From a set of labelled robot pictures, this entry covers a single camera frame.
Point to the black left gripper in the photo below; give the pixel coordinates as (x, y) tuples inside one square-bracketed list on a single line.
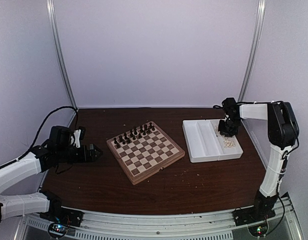
[(84, 157)]

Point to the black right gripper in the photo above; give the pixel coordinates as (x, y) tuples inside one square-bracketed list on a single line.
[(223, 131)]

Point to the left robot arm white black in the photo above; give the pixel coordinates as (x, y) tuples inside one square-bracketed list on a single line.
[(38, 160)]

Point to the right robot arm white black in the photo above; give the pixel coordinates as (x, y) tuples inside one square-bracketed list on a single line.
[(283, 135)]

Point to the pile of white chess pieces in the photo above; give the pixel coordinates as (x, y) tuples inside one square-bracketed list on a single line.
[(227, 142)]

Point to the wooden chess board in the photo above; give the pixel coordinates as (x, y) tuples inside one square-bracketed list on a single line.
[(141, 161)]

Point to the row of dark chess pieces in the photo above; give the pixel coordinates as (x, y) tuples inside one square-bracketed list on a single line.
[(136, 135)]

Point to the left controller board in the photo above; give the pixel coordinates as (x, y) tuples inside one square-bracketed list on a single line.
[(56, 230)]

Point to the controller board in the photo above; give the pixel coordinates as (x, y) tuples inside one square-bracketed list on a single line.
[(56, 230), (258, 230)]

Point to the right controller board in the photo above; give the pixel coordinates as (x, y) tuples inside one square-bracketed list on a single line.
[(258, 230)]

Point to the white plastic tray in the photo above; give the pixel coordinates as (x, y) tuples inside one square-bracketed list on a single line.
[(203, 145)]

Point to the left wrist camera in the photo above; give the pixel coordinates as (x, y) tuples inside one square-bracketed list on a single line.
[(77, 136)]

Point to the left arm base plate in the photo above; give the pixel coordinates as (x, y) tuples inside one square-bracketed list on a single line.
[(67, 217)]

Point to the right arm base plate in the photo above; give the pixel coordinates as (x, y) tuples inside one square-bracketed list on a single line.
[(248, 215)]

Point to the front aluminium rail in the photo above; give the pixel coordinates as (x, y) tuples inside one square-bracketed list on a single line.
[(219, 225)]

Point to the right aluminium frame post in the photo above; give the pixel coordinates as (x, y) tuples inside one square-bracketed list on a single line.
[(254, 46)]

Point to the aluminium frame post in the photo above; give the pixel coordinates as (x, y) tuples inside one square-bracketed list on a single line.
[(60, 58), (254, 46)]

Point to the left aluminium frame post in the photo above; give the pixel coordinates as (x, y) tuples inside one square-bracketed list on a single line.
[(60, 58)]

